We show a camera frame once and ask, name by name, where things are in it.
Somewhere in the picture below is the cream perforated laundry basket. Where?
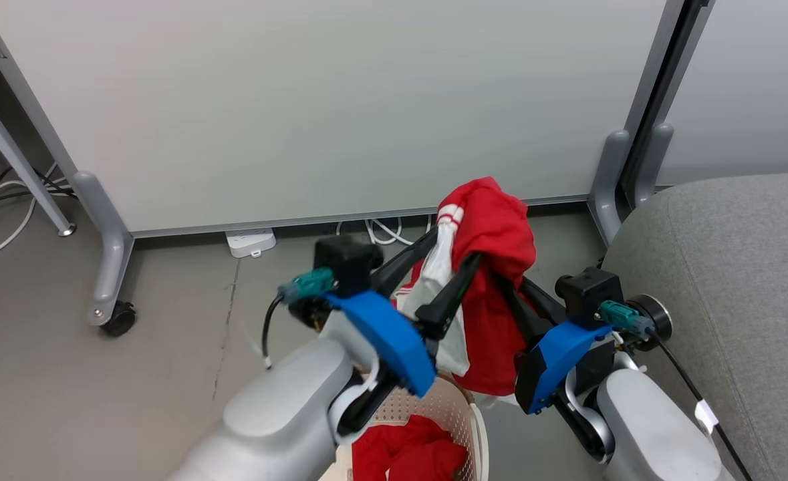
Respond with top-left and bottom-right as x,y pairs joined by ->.
317,374 -> 489,481

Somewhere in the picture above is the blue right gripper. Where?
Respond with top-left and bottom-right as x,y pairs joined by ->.
494,271 -> 614,415

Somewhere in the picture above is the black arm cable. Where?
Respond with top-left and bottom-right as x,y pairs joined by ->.
653,333 -> 754,481
261,294 -> 286,369

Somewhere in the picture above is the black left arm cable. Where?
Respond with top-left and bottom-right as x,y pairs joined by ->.
261,294 -> 286,369

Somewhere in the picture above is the black caster wheel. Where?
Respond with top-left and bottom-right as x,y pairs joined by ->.
100,301 -> 137,337

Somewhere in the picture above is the grey fabric sofa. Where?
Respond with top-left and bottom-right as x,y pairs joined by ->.
601,172 -> 788,481

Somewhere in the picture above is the coiled white cable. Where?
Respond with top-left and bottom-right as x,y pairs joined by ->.
337,215 -> 434,247

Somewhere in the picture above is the narrow white partition panel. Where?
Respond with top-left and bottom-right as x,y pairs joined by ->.
658,0 -> 788,187

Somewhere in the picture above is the grey partition leg with caster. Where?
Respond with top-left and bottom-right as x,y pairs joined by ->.
72,171 -> 135,327

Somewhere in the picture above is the white power strip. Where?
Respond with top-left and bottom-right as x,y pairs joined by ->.
225,228 -> 277,259

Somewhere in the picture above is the red and white garment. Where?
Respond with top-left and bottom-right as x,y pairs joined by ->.
394,176 -> 538,396

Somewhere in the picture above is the plain red garment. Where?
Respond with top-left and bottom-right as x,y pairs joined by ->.
352,414 -> 469,481

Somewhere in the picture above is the wide white partition panel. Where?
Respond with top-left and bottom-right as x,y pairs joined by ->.
0,0 -> 685,238

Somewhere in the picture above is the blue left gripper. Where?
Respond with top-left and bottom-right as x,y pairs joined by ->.
325,227 -> 485,436

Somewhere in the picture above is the grey curved partition leg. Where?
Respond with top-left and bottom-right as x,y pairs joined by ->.
587,130 -> 632,245
634,122 -> 674,208

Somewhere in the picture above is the long white floor cable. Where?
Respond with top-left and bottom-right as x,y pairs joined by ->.
0,160 -> 60,262

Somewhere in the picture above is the grey metal table leg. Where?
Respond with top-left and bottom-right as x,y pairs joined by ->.
0,70 -> 78,238

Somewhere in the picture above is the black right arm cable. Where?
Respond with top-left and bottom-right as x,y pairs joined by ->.
653,333 -> 754,481

